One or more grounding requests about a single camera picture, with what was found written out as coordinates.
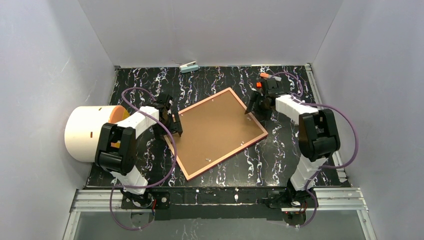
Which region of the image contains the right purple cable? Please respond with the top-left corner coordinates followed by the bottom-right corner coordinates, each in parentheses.
top-left (269, 71), bottom-right (360, 229)

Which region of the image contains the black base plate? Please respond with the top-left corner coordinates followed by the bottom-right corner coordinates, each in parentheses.
top-left (120, 187), bottom-right (317, 221)

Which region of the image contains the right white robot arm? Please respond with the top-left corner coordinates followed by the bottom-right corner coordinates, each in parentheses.
top-left (245, 77), bottom-right (341, 208)

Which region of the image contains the brown cardboard backing board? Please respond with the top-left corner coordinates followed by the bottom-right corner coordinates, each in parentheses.
top-left (168, 90), bottom-right (265, 177)

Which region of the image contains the light blue stapler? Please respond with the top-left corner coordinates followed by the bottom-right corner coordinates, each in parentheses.
top-left (179, 61), bottom-right (200, 74)

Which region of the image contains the pink picture frame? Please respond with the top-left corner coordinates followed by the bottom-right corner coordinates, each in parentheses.
top-left (163, 87), bottom-right (269, 182)

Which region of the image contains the orange grey marker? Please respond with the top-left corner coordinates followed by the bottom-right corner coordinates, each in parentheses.
top-left (259, 72), bottom-right (282, 82)

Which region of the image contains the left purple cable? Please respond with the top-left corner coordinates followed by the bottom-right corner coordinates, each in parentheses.
top-left (109, 87), bottom-right (178, 231)

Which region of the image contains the white cylinder container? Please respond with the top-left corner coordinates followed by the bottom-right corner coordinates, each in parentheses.
top-left (64, 105), bottom-right (130, 163)

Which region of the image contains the purple cable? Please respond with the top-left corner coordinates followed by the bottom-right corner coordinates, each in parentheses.
top-left (269, 71), bottom-right (360, 229)
top-left (109, 87), bottom-right (178, 231)

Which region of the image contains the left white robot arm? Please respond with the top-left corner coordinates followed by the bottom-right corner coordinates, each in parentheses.
top-left (94, 93), bottom-right (183, 196)

